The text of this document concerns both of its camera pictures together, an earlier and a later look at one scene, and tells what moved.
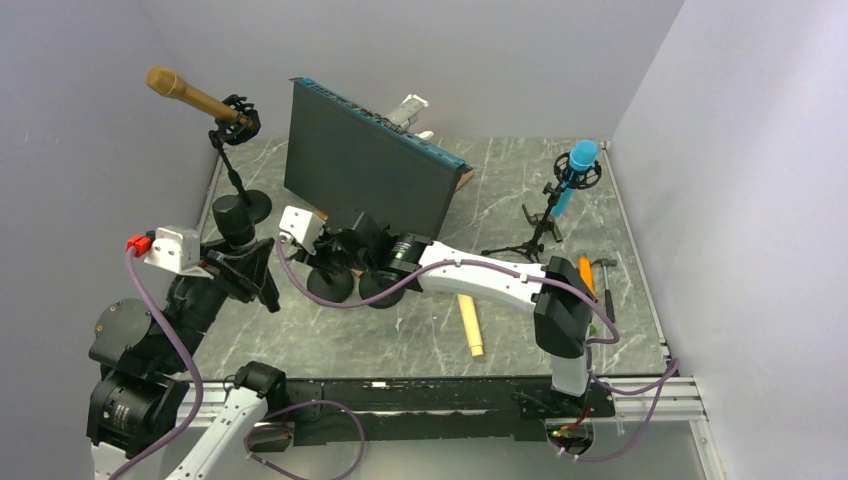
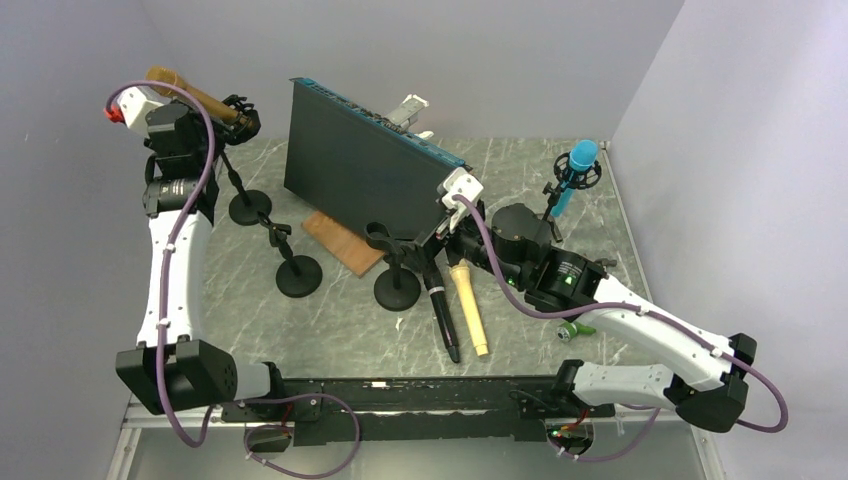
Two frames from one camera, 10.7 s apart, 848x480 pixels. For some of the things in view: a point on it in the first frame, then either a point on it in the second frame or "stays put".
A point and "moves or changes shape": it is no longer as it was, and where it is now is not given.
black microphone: (233, 219) → (433, 274)
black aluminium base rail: (490, 409) stays put
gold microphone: (169, 83) stays put
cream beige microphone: (471, 324) stays put
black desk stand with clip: (374, 282) moves or changes shape
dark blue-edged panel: (342, 158) stays put
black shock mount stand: (236, 132) stays put
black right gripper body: (333, 255) → (467, 241)
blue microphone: (582, 157) stays put
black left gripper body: (197, 296) → (203, 128)
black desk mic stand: (339, 290) → (298, 277)
